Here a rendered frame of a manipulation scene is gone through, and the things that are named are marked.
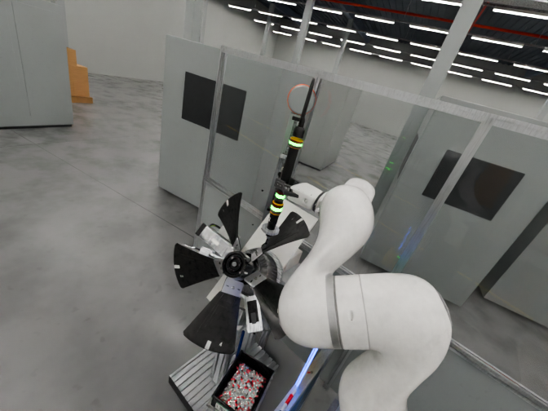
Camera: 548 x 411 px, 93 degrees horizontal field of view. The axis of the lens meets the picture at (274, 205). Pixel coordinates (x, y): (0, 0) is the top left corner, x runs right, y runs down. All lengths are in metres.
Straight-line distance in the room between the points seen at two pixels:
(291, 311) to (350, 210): 0.17
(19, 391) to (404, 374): 2.21
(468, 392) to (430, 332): 1.55
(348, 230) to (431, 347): 0.17
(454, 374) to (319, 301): 1.55
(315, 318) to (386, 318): 0.09
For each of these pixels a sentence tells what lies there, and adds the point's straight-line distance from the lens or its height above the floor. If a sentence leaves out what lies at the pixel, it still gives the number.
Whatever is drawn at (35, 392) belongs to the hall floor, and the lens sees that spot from 2.35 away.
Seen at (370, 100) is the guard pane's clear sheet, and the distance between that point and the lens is 1.54.
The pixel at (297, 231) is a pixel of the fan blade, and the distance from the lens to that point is 1.11.
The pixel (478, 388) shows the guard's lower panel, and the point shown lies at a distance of 1.90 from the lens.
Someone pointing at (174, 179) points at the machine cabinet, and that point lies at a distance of 4.00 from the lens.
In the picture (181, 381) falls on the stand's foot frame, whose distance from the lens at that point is 2.14.
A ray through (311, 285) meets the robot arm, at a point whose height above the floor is 1.73.
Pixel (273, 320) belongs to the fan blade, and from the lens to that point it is 1.07.
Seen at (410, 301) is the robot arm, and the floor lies 1.77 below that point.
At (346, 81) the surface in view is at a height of 2.03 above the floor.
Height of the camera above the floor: 1.98
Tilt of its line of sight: 26 degrees down
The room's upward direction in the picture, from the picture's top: 16 degrees clockwise
